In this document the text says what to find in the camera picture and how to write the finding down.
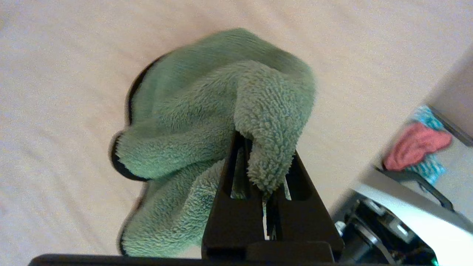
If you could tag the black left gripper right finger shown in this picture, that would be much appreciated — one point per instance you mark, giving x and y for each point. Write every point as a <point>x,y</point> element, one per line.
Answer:
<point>306,218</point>

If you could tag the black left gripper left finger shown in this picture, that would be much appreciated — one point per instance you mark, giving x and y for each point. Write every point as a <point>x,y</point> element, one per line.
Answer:
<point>236,218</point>

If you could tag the green microfibre cloth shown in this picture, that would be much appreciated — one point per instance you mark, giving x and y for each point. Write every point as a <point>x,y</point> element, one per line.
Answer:
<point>192,111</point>

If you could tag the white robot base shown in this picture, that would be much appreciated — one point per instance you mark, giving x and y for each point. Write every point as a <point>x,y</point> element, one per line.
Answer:
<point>406,210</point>

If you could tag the pink cloth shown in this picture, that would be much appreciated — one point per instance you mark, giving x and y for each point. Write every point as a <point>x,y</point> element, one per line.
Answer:
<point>414,147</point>

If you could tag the teal striped cloth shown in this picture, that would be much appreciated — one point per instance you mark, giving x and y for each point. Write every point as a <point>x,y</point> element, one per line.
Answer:
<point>430,171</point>

